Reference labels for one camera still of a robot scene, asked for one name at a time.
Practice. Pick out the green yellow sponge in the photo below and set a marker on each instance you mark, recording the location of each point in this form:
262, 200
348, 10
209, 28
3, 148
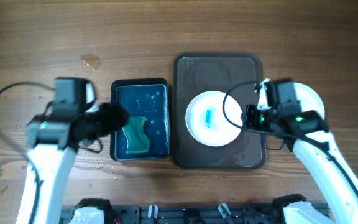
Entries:
137, 140

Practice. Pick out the white plate blue soapy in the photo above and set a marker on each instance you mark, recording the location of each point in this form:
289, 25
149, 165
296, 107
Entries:
309, 99

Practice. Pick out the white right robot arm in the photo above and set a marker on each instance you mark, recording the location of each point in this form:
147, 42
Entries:
309, 138

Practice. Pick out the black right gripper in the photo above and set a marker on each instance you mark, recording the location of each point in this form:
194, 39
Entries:
252, 116

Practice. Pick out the dark brown serving tray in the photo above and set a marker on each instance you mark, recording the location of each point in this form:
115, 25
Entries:
233, 73

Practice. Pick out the white plate blue stain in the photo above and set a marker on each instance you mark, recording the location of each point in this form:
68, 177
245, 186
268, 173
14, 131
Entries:
213, 118

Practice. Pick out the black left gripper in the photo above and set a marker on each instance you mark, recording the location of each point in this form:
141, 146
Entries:
110, 120

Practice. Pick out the black water basin tray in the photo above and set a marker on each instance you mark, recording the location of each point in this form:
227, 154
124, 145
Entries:
147, 97

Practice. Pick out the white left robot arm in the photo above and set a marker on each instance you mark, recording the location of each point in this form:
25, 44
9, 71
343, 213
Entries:
54, 140

